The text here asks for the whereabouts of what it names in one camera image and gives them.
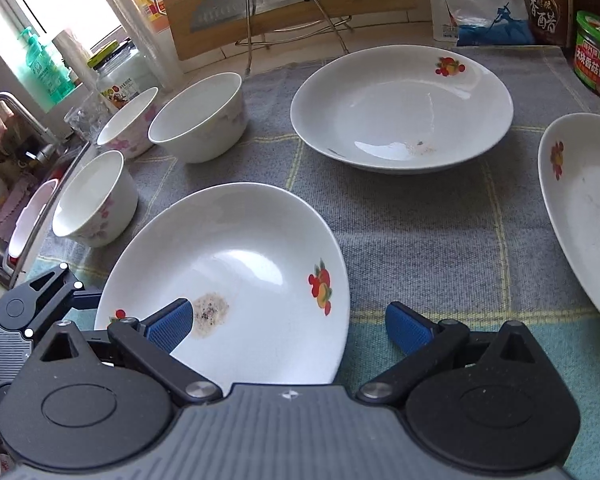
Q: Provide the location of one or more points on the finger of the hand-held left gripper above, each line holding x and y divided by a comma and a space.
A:
65, 292

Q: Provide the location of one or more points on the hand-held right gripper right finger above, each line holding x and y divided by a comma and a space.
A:
407, 330

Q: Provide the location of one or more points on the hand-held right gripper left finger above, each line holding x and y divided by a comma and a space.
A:
170, 327

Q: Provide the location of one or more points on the white plate with fruit print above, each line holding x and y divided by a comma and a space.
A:
400, 100
590, 210
240, 260

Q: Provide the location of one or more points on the white bowl with pink flowers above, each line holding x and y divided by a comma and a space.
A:
195, 120
127, 122
92, 195

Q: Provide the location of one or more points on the stainless steel sink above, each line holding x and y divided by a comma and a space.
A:
0, 260

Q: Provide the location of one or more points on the white plastic tub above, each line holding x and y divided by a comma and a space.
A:
25, 220

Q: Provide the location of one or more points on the purple dishcloth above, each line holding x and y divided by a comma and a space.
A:
0, 215

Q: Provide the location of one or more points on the grey plaid table mat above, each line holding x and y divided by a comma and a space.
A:
430, 220

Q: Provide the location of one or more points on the clear drinking glass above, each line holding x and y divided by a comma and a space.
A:
82, 117

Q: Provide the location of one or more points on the metal faucet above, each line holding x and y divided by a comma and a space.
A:
30, 115

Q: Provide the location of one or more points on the green dish soap bottle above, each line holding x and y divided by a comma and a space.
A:
42, 70

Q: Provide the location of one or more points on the glass jar with black lid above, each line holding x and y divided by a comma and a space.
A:
125, 72

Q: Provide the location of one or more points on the short clear plastic cup stack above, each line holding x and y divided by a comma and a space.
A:
77, 60

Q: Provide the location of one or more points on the roll of clear plastic bags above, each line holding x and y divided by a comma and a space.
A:
135, 35

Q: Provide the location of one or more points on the green lidded sauce jar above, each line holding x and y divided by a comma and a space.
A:
597, 60

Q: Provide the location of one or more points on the white and blue salt bag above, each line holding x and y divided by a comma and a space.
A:
480, 5

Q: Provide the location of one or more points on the wooden cutting board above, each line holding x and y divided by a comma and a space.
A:
360, 0

